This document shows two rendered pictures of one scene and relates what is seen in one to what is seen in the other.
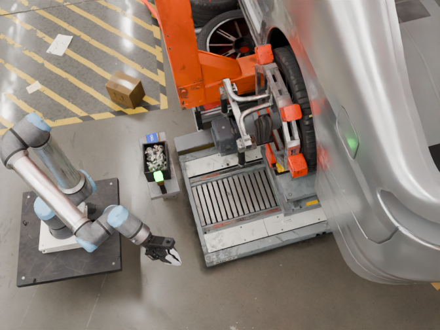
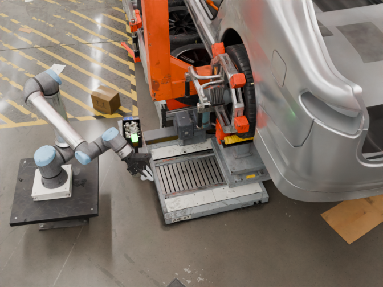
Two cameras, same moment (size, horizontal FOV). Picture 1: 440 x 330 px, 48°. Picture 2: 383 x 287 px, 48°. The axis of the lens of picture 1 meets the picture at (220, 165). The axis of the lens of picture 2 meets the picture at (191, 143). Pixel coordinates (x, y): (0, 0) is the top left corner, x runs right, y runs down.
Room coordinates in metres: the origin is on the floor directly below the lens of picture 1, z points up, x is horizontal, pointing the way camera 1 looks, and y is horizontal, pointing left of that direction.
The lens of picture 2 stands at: (-0.85, 0.23, 2.83)
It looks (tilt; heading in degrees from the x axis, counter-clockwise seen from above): 46 degrees down; 352
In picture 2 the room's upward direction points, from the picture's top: straight up
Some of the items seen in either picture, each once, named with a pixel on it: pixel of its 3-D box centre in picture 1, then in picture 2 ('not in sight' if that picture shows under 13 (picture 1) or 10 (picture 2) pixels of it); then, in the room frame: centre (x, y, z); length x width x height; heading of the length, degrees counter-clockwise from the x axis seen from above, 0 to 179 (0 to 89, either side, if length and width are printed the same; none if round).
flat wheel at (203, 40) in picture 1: (244, 54); (200, 73); (2.32, -0.28, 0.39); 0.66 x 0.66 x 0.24
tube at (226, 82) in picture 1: (246, 84); (205, 68); (1.54, -0.19, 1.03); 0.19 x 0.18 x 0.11; 97
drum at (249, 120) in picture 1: (262, 118); (215, 96); (1.45, -0.25, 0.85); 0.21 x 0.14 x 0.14; 97
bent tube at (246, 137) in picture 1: (258, 116); (214, 85); (1.34, -0.22, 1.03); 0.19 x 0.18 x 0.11; 97
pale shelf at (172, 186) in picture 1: (158, 164); (132, 138); (1.52, 0.36, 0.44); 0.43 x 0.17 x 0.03; 7
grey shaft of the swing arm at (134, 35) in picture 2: not in sight; (135, 41); (3.07, 0.28, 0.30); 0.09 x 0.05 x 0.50; 7
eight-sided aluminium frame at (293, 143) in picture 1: (275, 115); (225, 94); (1.46, -0.33, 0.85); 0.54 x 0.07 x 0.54; 7
